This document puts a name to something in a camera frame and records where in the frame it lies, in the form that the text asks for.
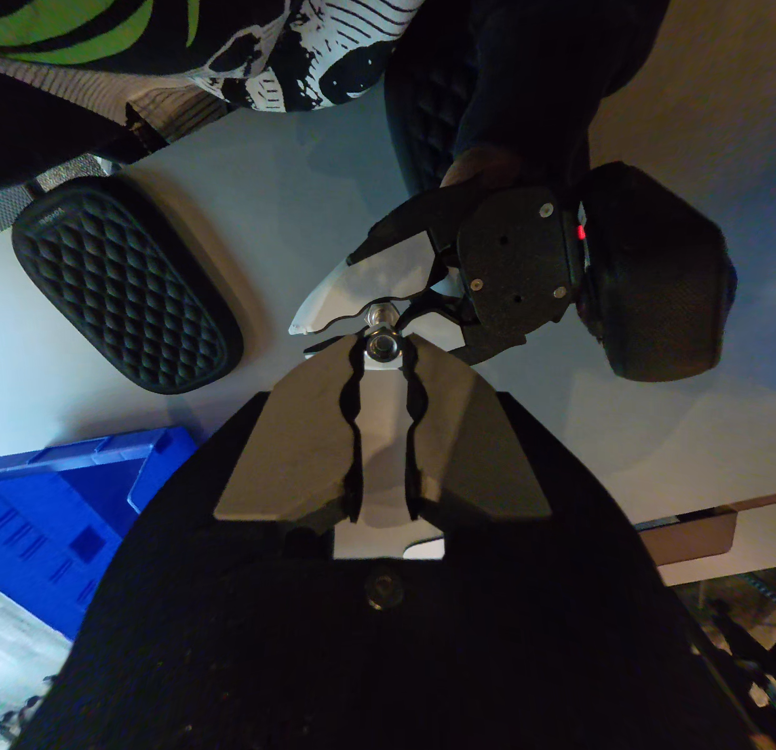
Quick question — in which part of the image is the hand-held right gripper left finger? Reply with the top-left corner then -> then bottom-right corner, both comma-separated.
212,333 -> 367,523

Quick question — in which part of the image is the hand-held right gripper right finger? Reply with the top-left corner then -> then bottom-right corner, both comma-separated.
400,332 -> 554,522

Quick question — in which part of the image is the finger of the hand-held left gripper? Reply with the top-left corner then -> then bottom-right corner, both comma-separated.
302,301 -> 469,375
289,230 -> 449,339

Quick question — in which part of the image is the silver hex bolt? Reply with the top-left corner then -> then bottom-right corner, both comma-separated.
364,324 -> 402,364

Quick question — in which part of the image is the person's left forearm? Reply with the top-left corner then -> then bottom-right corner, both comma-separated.
449,0 -> 680,181

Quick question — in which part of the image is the person's left hand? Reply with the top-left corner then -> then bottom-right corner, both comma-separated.
439,145 -> 523,188

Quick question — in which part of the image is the black quilted wrist rest pad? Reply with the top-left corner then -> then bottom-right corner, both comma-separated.
385,53 -> 480,196
11,175 -> 245,395

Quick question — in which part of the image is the blue plastic bin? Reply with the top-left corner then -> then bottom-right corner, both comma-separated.
0,426 -> 210,642

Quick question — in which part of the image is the grey mesh office chair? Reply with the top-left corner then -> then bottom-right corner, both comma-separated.
0,155 -> 119,230

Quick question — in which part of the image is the person's black printed shirt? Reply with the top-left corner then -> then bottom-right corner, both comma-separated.
0,0 -> 432,187

